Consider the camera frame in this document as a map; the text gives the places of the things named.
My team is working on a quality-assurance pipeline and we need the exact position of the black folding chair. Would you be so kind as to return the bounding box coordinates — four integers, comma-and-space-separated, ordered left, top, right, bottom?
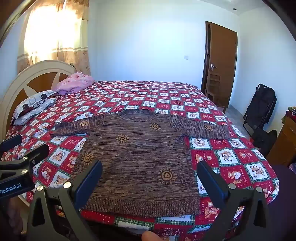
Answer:
243, 83, 277, 137

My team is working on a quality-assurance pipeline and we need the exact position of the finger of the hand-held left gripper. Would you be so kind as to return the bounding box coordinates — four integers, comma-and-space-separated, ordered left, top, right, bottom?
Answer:
0, 134, 23, 152
9, 144, 50, 173

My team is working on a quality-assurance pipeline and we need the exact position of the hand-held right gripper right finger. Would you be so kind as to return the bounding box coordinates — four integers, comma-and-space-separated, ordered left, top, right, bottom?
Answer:
196, 160, 272, 241

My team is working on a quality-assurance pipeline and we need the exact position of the red cloth item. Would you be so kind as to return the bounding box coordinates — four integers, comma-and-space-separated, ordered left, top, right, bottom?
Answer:
281, 105, 296, 122

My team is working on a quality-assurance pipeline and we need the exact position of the pink pillow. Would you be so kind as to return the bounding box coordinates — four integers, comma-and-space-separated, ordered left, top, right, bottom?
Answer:
54, 72, 95, 95

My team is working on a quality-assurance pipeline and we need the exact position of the wooden chair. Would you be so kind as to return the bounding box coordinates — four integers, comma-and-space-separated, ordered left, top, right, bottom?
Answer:
206, 70, 229, 112

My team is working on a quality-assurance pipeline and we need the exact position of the person's right hand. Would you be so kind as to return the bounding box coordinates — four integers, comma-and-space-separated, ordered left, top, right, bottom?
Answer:
142, 230, 160, 241

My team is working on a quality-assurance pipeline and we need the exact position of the wooden cabinet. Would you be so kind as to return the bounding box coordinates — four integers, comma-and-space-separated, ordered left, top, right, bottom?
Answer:
266, 113, 296, 167

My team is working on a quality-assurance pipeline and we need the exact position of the brown wooden door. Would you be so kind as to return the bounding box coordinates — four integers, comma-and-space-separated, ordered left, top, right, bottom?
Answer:
201, 21, 238, 108

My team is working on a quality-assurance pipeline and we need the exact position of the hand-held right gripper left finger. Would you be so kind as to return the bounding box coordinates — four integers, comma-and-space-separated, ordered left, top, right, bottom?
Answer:
26, 160, 103, 241

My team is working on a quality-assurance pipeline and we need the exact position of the black bag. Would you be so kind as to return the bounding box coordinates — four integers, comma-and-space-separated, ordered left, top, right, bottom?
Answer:
251, 128, 278, 158

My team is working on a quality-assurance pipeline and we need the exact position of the beige patterned curtain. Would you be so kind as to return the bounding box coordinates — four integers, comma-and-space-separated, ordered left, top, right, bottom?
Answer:
17, 0, 91, 76

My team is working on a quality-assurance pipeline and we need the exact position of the red checked printed bedspread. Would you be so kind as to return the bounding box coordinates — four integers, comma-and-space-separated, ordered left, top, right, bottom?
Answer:
1, 80, 279, 241

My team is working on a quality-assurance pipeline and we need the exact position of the cream and wood headboard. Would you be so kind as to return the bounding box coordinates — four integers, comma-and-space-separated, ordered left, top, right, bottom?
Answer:
0, 60, 77, 139

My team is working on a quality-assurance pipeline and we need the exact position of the pale grey pillow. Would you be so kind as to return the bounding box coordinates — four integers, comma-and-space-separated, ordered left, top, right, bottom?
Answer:
13, 98, 57, 126

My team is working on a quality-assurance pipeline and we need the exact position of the brown knitted sweater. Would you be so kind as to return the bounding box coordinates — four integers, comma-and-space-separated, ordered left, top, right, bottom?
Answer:
51, 109, 232, 218

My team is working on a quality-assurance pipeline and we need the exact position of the grey patterned pillow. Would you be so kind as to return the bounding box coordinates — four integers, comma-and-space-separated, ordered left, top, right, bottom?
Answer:
10, 90, 59, 124

